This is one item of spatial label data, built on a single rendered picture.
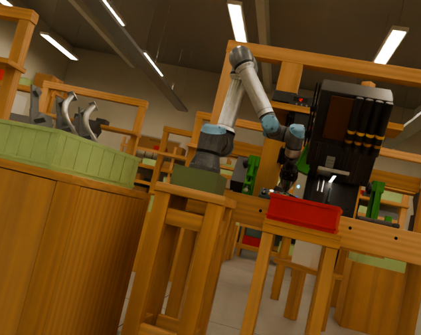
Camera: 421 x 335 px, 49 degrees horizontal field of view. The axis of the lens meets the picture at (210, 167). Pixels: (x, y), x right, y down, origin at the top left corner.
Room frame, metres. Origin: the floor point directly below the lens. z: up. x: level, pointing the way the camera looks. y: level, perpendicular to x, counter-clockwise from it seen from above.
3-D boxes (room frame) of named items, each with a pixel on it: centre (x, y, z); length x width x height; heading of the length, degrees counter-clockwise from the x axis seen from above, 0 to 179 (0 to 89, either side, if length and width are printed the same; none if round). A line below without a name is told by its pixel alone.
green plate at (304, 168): (2.62, -0.52, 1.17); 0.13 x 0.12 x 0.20; 78
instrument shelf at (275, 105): (2.92, -0.66, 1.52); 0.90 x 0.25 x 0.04; 78
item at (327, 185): (2.78, -0.74, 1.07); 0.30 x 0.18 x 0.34; 78
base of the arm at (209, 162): (2.15, 0.03, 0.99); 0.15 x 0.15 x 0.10
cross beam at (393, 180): (3.03, -0.68, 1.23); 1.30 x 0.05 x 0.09; 78
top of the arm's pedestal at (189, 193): (2.15, 0.03, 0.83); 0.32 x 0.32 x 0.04; 77
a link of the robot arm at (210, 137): (2.16, 0.02, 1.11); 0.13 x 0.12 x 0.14; 161
